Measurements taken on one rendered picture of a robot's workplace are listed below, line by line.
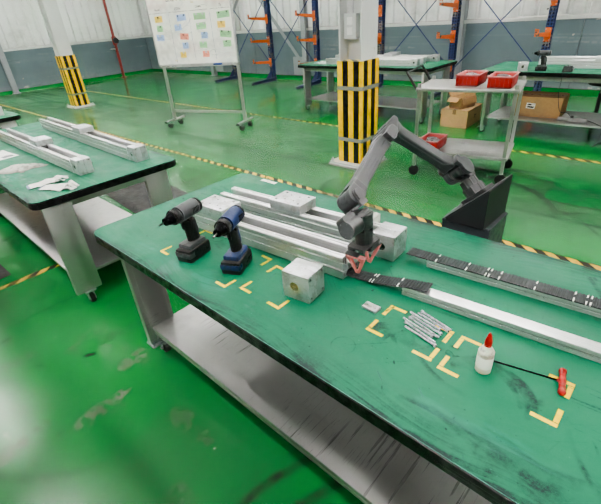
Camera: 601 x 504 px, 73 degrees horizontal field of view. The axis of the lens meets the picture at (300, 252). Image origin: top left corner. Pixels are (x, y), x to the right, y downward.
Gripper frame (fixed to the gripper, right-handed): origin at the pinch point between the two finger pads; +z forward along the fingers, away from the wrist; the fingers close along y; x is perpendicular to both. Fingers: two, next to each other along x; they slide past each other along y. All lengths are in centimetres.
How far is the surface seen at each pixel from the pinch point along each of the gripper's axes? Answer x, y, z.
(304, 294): -8.2, 21.8, 1.6
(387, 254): 1.7, -14.0, 2.5
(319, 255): -15.1, 3.9, -1.2
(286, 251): -30.2, 3.9, 1.9
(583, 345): 63, 2, 2
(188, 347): -81, 24, 61
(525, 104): -53, -495, 46
